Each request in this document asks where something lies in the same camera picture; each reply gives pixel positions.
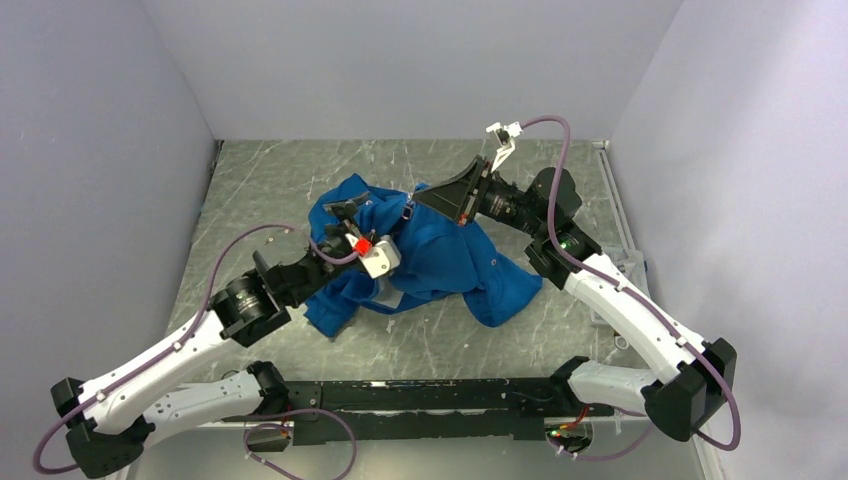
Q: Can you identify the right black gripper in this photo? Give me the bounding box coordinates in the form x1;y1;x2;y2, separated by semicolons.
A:
413;155;548;238

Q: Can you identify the blue zip jacket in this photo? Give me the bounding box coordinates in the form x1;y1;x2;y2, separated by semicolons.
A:
305;174;543;337

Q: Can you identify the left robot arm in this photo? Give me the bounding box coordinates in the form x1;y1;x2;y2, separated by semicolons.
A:
51;193;381;479

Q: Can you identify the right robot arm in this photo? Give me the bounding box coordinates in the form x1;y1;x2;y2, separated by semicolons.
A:
412;156;737;442

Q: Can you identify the clear plastic organizer box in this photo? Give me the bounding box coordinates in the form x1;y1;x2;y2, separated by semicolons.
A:
588;245;651;329

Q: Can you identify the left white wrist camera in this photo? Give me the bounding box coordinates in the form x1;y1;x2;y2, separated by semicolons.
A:
350;235;401;279

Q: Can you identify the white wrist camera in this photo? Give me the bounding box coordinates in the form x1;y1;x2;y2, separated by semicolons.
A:
485;121;523;172
350;235;401;279

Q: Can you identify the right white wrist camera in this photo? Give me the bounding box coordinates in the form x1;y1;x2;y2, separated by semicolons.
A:
485;121;523;172

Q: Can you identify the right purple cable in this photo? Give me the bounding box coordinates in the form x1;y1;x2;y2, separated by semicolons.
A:
519;115;743;464

